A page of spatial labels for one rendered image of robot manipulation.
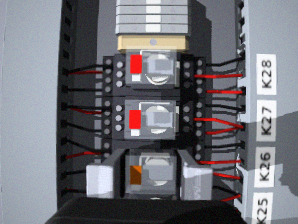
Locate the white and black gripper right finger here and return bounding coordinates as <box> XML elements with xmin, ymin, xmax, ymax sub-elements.
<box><xmin>174</xmin><ymin>150</ymin><xmax>213</xmax><ymax>200</ymax></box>

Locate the grey relay with orange button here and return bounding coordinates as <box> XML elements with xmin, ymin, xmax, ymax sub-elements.
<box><xmin>125</xmin><ymin>148</ymin><xmax>177</xmax><ymax>195</ymax></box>

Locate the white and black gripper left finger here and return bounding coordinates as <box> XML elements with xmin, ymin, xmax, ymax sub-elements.
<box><xmin>87</xmin><ymin>148</ymin><xmax>130</xmax><ymax>199</ymax></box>

